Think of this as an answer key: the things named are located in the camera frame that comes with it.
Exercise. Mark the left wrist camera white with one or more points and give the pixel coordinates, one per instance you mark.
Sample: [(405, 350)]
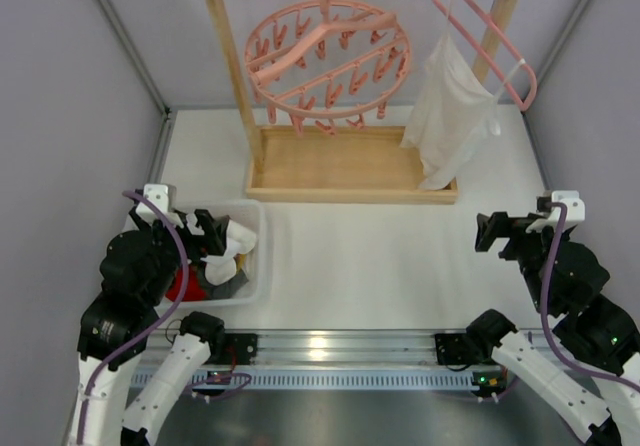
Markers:
[(162, 197)]

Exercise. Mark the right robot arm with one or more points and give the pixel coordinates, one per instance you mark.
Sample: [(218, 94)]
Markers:
[(593, 382)]

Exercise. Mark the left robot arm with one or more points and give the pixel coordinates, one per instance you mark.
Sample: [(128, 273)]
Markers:
[(113, 336)]

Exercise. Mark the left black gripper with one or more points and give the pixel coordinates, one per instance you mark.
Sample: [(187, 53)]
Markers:
[(201, 236)]

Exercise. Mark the wooden clothes rack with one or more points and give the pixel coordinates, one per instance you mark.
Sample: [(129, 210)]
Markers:
[(356, 166)]

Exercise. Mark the red sock in basket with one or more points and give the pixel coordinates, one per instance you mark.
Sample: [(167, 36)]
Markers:
[(194, 291)]

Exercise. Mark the white garment on hanger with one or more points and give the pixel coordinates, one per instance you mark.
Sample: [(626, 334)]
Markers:
[(451, 118)]

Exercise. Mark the pink round clip hanger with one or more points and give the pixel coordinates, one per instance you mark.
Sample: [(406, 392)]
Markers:
[(326, 61)]

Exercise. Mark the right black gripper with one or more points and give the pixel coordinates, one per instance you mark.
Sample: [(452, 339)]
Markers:
[(507, 233)]

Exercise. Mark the white plastic basket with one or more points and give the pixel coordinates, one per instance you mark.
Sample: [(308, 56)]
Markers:
[(258, 267)]

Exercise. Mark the white sock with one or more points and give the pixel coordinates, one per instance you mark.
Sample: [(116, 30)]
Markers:
[(220, 268)]

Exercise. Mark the aluminium mounting rail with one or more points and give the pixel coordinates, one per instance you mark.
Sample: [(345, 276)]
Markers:
[(444, 361)]

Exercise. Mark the grey sock in basket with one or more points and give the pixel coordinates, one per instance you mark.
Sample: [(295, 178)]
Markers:
[(225, 290)]

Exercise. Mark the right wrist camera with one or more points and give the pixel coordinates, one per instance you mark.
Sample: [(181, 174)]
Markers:
[(553, 205)]

